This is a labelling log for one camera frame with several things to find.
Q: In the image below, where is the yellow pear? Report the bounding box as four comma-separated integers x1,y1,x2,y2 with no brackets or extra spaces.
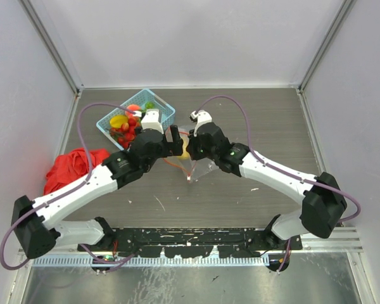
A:
177,133,190,160

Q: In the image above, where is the clear orange zip top bag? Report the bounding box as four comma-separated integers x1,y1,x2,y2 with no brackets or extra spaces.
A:
163,125,219,183

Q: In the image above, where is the red orange peach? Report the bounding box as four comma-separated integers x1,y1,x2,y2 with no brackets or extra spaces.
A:
125,104,142,117

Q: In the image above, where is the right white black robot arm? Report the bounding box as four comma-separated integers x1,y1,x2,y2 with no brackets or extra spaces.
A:
186,122,347,250

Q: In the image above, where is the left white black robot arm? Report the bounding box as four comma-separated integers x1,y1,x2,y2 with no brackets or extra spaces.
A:
11,125,183,259

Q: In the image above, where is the light blue plastic basket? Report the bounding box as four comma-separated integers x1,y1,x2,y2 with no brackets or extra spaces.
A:
96,88,176,150

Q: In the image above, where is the green grape bunch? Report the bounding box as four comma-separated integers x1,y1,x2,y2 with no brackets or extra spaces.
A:
144,101,155,110

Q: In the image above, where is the yellow mango slice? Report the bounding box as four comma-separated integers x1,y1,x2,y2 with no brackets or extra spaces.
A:
110,115,128,129

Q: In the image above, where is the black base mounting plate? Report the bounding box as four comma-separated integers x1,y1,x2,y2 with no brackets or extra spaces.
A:
88,228,287,258

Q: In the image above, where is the red crumpled cloth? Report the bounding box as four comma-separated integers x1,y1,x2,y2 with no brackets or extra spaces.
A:
43,147,111,196

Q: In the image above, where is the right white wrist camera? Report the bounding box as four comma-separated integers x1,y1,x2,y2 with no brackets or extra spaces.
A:
189,110,212,137

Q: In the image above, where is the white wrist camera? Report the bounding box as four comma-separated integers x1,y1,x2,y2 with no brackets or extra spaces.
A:
189,110,212,137
133,109,164,134

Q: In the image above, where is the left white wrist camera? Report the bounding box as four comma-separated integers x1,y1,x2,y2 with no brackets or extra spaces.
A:
133,109,164,134

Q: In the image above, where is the white slotted cable duct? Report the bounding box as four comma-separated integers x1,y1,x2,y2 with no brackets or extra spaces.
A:
32,255,269,267

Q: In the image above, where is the aluminium frame rail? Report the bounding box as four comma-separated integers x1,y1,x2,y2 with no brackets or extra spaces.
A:
17,227,365,254

